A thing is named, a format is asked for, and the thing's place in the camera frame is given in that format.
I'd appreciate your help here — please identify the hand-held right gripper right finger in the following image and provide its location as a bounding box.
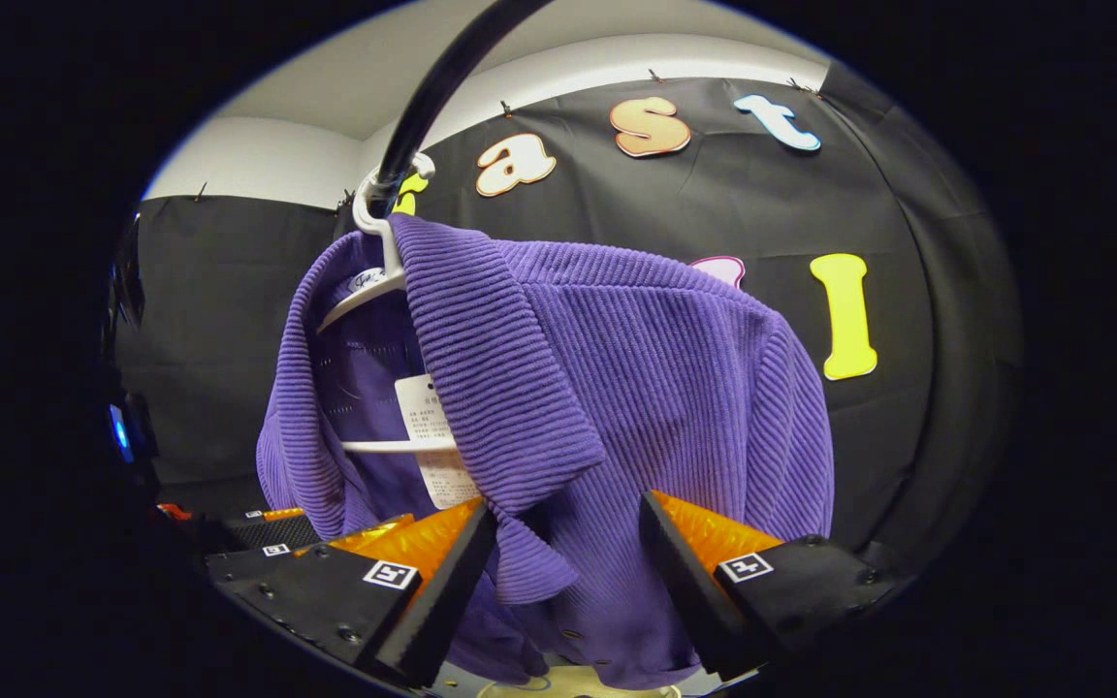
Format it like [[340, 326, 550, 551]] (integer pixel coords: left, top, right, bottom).
[[638, 490, 901, 683]]

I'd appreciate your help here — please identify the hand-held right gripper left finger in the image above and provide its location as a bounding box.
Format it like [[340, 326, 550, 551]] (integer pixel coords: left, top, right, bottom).
[[206, 498, 500, 689]]

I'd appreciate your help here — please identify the purple ribbed jacket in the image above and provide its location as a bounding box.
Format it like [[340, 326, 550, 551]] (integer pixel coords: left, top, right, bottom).
[[256, 213, 837, 691]]

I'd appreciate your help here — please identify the white plastic clothes hanger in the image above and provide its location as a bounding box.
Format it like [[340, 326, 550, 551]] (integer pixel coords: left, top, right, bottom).
[[316, 152, 438, 457]]

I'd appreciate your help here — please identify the black backdrop cloth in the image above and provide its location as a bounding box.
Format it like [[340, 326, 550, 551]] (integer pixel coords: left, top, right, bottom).
[[112, 58, 1021, 583]]

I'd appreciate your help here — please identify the black garment rack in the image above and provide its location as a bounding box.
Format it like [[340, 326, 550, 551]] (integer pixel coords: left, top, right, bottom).
[[365, 0, 559, 220]]

